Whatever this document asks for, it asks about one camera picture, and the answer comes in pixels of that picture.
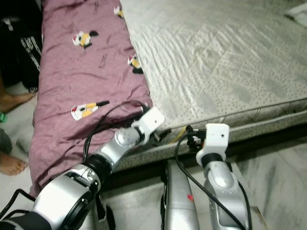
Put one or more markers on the black printed bag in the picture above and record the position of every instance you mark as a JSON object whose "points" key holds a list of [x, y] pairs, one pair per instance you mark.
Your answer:
{"points": [[26, 57]]}

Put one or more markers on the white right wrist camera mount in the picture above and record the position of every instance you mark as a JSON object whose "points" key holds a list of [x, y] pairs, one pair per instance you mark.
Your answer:
{"points": [[216, 136]]}

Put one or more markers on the silver left robot leg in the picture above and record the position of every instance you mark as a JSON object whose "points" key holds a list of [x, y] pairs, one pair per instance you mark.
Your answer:
{"points": [[182, 201]]}

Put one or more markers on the white quilted mattress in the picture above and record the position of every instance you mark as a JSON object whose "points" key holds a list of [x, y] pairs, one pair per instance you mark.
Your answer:
{"points": [[211, 48]]}

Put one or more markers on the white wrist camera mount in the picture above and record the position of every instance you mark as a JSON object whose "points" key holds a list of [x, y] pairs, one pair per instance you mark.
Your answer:
{"points": [[216, 136], [151, 120]]}

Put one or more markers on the purple cartoon print blanket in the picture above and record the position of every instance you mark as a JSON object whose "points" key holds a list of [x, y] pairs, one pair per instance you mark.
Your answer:
{"points": [[76, 72]]}

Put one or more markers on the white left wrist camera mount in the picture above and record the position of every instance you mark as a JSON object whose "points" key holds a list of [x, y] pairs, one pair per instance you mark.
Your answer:
{"points": [[151, 120]]}

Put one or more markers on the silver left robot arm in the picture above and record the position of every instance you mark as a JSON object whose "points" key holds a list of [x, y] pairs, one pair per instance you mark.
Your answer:
{"points": [[72, 196]]}

